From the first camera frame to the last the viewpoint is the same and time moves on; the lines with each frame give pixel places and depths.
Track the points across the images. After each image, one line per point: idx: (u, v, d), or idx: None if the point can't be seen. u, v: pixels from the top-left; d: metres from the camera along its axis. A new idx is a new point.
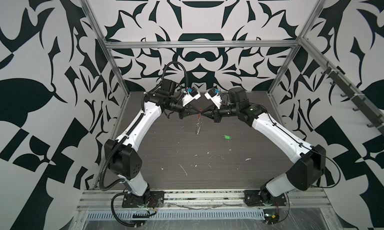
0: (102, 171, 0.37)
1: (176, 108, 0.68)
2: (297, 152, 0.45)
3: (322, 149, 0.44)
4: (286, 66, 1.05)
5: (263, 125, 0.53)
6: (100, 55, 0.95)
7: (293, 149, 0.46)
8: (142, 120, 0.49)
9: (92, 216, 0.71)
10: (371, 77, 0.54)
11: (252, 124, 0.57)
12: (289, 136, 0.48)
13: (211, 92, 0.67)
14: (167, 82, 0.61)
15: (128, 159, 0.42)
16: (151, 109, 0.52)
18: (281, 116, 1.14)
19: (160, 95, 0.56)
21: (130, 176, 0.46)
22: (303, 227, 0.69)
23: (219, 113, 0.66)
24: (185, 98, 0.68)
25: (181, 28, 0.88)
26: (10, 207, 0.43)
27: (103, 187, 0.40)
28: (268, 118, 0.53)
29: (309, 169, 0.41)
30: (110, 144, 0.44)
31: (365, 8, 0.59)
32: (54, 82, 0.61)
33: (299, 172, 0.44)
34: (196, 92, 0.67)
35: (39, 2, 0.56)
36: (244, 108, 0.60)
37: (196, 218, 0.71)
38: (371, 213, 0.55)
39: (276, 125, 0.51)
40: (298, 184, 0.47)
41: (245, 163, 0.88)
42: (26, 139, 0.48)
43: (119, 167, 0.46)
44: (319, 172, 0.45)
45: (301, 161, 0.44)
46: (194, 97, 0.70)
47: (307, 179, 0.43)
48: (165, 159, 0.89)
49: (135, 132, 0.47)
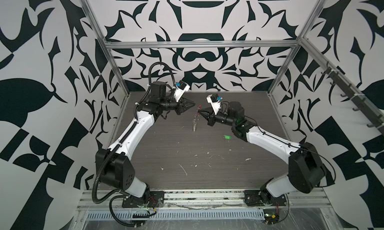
0: (94, 183, 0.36)
1: (171, 107, 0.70)
2: (287, 151, 0.48)
3: (311, 145, 0.47)
4: (286, 66, 1.05)
5: (256, 136, 0.58)
6: (100, 55, 0.94)
7: (283, 150, 0.49)
8: (135, 128, 0.49)
9: (91, 216, 0.71)
10: (371, 77, 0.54)
11: (247, 139, 0.62)
12: (278, 140, 0.52)
13: (214, 97, 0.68)
14: (156, 87, 0.58)
15: (122, 168, 0.41)
16: (144, 117, 0.53)
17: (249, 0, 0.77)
18: (281, 116, 1.14)
19: (153, 103, 0.58)
21: (123, 187, 0.44)
22: (303, 227, 0.69)
23: (214, 118, 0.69)
24: (176, 94, 0.67)
25: (181, 28, 0.88)
26: (10, 207, 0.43)
27: (97, 200, 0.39)
28: (257, 128, 0.60)
29: (301, 166, 0.43)
30: (102, 153, 0.42)
31: (365, 8, 0.59)
32: (54, 82, 0.61)
33: (296, 172, 0.45)
34: (186, 84, 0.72)
35: (39, 2, 0.56)
36: (239, 122, 0.63)
37: (197, 218, 0.71)
38: (371, 213, 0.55)
39: (266, 133, 0.57)
40: (302, 187, 0.46)
41: (245, 163, 0.88)
42: (26, 139, 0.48)
43: (111, 178, 0.44)
44: (319, 170, 0.46)
45: (292, 160, 0.44)
46: (184, 90, 0.70)
47: (305, 178, 0.43)
48: (165, 159, 0.89)
49: (128, 140, 0.46)
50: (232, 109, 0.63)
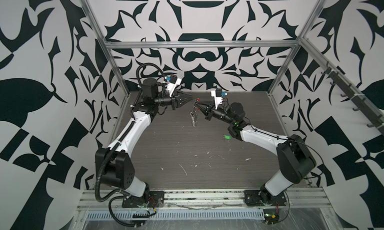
0: (96, 182, 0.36)
1: (164, 102, 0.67)
2: (275, 143, 0.51)
3: (298, 138, 0.49)
4: (286, 66, 1.05)
5: (249, 134, 0.61)
6: (100, 55, 0.94)
7: (272, 143, 0.52)
8: (133, 127, 0.50)
9: (91, 216, 0.71)
10: (371, 77, 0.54)
11: (242, 138, 0.65)
12: (268, 134, 0.56)
13: (219, 91, 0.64)
14: (148, 88, 0.57)
15: (123, 165, 0.41)
16: (141, 116, 0.54)
17: None
18: (281, 116, 1.14)
19: (148, 102, 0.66)
21: (124, 186, 0.44)
22: (303, 227, 0.69)
23: (213, 114, 0.67)
24: (168, 88, 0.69)
25: (181, 28, 0.88)
26: (10, 207, 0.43)
27: (99, 199, 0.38)
28: (249, 127, 0.64)
29: (289, 156, 0.45)
30: (101, 153, 0.42)
31: (365, 8, 0.59)
32: (54, 82, 0.61)
33: (286, 163, 0.47)
34: (176, 77, 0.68)
35: (39, 2, 0.56)
36: (237, 123, 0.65)
37: (197, 218, 0.71)
38: (371, 213, 0.59)
39: (257, 130, 0.60)
40: (294, 179, 0.47)
41: (245, 163, 0.88)
42: (26, 139, 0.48)
43: (111, 178, 0.44)
44: (309, 160, 0.48)
45: (281, 151, 0.47)
46: (175, 84, 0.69)
47: (294, 167, 0.45)
48: (164, 159, 0.89)
49: (127, 138, 0.47)
50: (233, 112, 0.63)
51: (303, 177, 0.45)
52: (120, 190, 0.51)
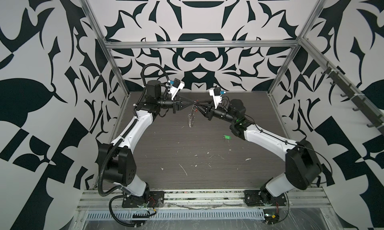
0: (99, 176, 0.45)
1: (166, 105, 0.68)
2: (284, 148, 0.49)
3: (307, 143, 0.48)
4: (286, 66, 1.05)
5: (254, 134, 0.58)
6: (100, 55, 0.94)
7: (280, 147, 0.50)
8: (136, 124, 0.52)
9: (92, 216, 0.71)
10: (371, 77, 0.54)
11: (245, 137, 0.63)
12: (275, 138, 0.53)
13: (217, 91, 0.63)
14: (151, 87, 0.60)
15: (126, 161, 0.42)
16: (144, 115, 0.55)
17: None
18: (281, 116, 1.14)
19: (151, 102, 0.61)
21: (125, 182, 0.44)
22: (303, 227, 0.69)
23: (214, 113, 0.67)
24: (170, 91, 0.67)
25: (181, 28, 0.88)
26: (11, 207, 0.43)
27: (101, 194, 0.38)
28: (255, 127, 0.60)
29: (299, 164, 0.43)
30: (104, 148, 0.43)
31: (365, 8, 0.59)
32: (54, 82, 0.61)
33: (293, 169, 0.46)
34: (180, 81, 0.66)
35: (39, 1, 0.56)
36: (240, 121, 0.62)
37: (197, 218, 0.71)
38: (371, 213, 0.59)
39: (263, 132, 0.57)
40: (299, 184, 0.46)
41: (245, 163, 0.88)
42: (26, 138, 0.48)
43: (113, 174, 0.45)
44: (317, 168, 0.46)
45: (290, 156, 0.46)
46: (178, 88, 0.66)
47: (303, 175, 0.43)
48: (165, 159, 0.89)
49: (130, 135, 0.48)
50: (234, 109, 0.61)
51: (309, 183, 0.43)
52: (121, 187, 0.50)
